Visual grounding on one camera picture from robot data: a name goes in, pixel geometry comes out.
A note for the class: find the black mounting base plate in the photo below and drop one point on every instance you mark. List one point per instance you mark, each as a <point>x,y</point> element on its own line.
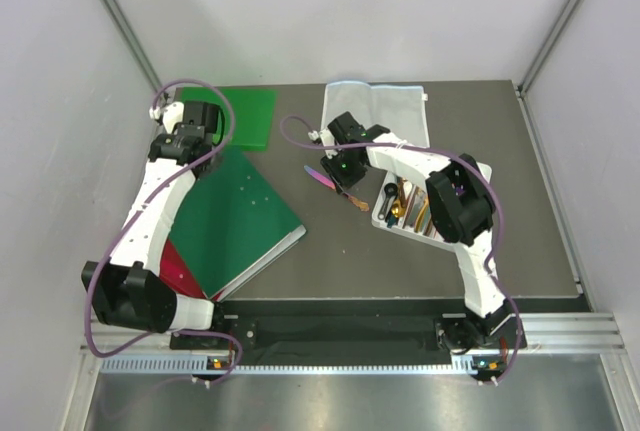
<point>456,332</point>

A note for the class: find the magenta folder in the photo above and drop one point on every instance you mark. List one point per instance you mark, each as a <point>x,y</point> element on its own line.
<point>175,273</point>

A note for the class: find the teal handled gold spoon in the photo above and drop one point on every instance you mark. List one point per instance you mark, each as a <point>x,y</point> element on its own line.
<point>395,213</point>

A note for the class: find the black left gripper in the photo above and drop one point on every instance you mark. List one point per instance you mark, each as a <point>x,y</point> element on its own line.
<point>204,172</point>

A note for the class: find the black measuring spoon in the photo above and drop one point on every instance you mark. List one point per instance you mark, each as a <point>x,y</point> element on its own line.
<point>390,193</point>

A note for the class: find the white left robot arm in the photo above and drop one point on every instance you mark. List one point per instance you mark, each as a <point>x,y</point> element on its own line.
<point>130,292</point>

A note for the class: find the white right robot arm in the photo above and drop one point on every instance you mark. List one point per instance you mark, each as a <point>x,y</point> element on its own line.
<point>460,203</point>

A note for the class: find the dark green ring binder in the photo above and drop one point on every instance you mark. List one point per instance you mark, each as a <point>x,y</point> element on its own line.
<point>231,225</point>

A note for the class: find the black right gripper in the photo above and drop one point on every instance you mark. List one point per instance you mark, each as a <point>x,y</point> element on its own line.
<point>343,183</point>

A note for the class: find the clear mesh zip pouch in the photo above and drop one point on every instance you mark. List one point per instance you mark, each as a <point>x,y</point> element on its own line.
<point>400,108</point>

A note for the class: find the white cutlery tray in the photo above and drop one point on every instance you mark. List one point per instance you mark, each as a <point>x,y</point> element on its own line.
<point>431,238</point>

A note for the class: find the aluminium frame rail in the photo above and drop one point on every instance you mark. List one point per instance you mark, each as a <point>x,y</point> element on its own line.
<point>126,31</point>

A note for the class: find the light green plastic folder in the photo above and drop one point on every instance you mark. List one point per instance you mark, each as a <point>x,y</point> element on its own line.
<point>253,107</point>

